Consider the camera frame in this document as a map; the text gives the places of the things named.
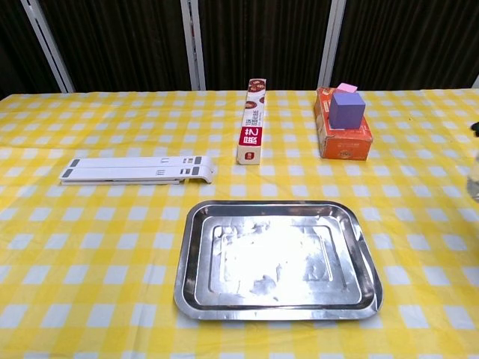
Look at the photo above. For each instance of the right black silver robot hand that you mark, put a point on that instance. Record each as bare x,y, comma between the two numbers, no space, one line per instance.
476,128

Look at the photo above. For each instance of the transparent plastic water bottle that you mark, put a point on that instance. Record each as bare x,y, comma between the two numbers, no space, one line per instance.
474,183

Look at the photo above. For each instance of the rectangular stainless steel tray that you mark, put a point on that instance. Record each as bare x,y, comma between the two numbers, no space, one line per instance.
277,258

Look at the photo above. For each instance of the orange cardboard box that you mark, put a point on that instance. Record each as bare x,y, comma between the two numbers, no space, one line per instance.
348,145

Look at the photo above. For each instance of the purple foam cube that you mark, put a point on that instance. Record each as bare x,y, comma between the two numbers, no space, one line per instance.
346,110

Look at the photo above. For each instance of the pink foam cube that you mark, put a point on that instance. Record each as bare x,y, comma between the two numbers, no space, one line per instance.
348,88

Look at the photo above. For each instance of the long white red wrap box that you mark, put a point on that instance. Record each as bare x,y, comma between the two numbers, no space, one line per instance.
251,127

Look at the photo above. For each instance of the white folded laptop stand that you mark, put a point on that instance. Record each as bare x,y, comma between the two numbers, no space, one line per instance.
131,170

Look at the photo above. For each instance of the yellow white checked tablecloth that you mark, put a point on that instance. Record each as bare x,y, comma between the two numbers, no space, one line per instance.
93,243

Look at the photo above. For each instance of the white metal frame post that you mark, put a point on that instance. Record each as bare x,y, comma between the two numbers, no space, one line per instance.
331,45
48,45
194,45
476,83

